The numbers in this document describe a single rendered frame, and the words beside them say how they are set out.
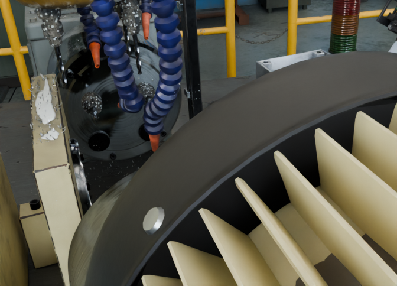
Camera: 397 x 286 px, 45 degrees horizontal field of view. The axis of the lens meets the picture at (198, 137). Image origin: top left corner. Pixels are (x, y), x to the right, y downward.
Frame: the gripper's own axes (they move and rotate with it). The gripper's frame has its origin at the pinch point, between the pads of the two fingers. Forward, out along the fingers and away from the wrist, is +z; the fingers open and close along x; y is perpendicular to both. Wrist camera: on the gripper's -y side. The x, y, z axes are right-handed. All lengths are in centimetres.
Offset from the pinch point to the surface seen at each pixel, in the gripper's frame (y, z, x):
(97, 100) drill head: 36.1, 23.9, -24.0
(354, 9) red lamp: -11.0, -10.9, -32.9
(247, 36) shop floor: -164, 32, -356
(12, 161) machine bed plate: 42, 58, -58
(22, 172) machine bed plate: 39, 57, -51
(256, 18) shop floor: -193, 15, -410
